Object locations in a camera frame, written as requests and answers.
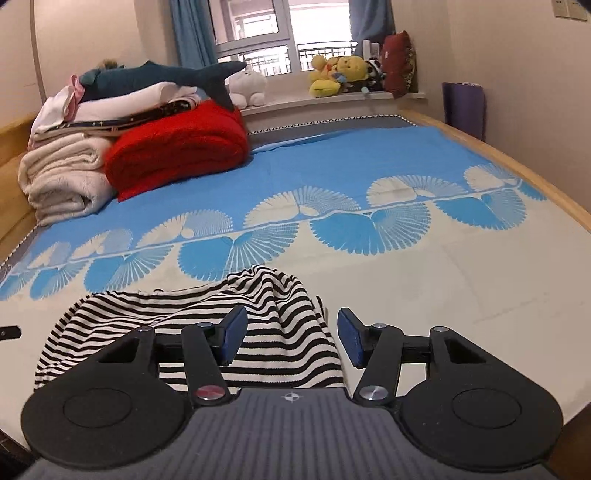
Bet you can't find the pink white folded cloth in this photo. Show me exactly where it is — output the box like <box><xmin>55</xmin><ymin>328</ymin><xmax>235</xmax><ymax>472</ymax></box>
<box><xmin>28</xmin><ymin>74</ymin><xmax>88</xmax><ymax>151</ymax></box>

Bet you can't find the wall switch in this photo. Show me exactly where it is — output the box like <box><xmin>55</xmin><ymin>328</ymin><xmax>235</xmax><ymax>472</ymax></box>
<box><xmin>554</xmin><ymin>0</ymin><xmax>590</xmax><ymax>22</ymax></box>

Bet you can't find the yellow plush toy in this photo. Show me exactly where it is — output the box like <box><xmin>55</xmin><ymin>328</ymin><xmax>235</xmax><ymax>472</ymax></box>
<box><xmin>308</xmin><ymin>55</ymin><xmax>346</xmax><ymax>99</ymax></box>
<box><xmin>339</xmin><ymin>54</ymin><xmax>371</xmax><ymax>85</ymax></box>

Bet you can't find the dark teal shark plush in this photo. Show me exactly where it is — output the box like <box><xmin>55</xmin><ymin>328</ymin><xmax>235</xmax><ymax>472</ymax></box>
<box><xmin>78</xmin><ymin>60</ymin><xmax>248</xmax><ymax>112</ymax></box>

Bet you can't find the dark trimmed folded blanket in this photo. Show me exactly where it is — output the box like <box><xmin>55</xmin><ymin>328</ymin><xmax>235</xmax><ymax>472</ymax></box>
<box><xmin>34</xmin><ymin>96</ymin><xmax>200</xmax><ymax>140</ymax></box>

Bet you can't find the wooden headboard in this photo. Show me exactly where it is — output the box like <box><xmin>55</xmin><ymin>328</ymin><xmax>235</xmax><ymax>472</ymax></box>
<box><xmin>0</xmin><ymin>113</ymin><xmax>47</xmax><ymax>252</ymax></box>

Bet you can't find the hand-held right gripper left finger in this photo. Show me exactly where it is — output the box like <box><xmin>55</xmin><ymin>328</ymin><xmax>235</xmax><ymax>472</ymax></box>
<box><xmin>95</xmin><ymin>305</ymin><xmax>250</xmax><ymax>408</ymax></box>

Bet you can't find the dark red cushion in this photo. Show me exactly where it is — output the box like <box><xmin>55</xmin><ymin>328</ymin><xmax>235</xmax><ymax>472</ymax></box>
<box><xmin>382</xmin><ymin>31</ymin><xmax>419</xmax><ymax>98</ymax></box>

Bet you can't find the wooden bed frame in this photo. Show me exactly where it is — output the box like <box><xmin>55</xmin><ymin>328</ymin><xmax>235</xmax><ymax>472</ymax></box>
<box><xmin>397</xmin><ymin>111</ymin><xmax>591</xmax><ymax>261</ymax></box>

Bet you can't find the purple bag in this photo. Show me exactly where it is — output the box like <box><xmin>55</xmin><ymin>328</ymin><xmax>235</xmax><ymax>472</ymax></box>
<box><xmin>442</xmin><ymin>82</ymin><xmax>487</xmax><ymax>142</ymax></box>

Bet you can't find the blue curtain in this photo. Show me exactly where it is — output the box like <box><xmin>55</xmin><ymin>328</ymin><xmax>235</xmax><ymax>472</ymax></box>
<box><xmin>168</xmin><ymin>0</ymin><xmax>219</xmax><ymax>71</ymax></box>
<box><xmin>348</xmin><ymin>0</ymin><xmax>396</xmax><ymax>49</ymax></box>

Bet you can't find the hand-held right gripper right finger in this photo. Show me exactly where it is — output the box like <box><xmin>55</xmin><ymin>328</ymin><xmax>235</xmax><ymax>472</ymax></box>
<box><xmin>337</xmin><ymin>307</ymin><xmax>500</xmax><ymax>408</ymax></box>

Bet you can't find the white folded quilt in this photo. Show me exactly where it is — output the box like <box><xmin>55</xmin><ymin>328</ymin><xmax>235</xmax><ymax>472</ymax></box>
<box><xmin>76</xmin><ymin>82</ymin><xmax>200</xmax><ymax>123</ymax></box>

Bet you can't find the cream folded blanket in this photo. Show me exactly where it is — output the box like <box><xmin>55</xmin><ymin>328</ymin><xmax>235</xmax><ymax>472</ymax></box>
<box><xmin>18</xmin><ymin>134</ymin><xmax>119</xmax><ymax>227</ymax></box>

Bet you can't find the grey curved pole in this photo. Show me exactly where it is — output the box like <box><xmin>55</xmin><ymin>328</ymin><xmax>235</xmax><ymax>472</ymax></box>
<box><xmin>30</xmin><ymin>0</ymin><xmax>48</xmax><ymax>103</ymax></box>

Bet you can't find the black white plush toy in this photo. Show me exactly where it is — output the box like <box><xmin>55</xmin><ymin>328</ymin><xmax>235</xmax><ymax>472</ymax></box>
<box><xmin>365</xmin><ymin>59</ymin><xmax>387</xmax><ymax>92</ymax></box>

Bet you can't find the red folded blanket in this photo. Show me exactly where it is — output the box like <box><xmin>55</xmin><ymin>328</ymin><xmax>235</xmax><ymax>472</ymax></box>
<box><xmin>104</xmin><ymin>100</ymin><xmax>253</xmax><ymax>203</ymax></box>

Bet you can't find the blue white patterned bed sheet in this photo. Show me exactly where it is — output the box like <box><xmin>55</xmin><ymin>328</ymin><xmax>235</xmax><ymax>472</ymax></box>
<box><xmin>0</xmin><ymin>124</ymin><xmax>591</xmax><ymax>437</ymax></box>

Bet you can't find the window with white frame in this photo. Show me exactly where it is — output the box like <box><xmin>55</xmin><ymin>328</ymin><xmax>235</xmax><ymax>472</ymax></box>
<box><xmin>208</xmin><ymin>0</ymin><xmax>359</xmax><ymax>78</ymax></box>

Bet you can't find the striped hooded top white vest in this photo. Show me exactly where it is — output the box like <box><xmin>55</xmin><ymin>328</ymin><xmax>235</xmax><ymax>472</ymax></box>
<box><xmin>34</xmin><ymin>265</ymin><xmax>348</xmax><ymax>394</ymax></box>

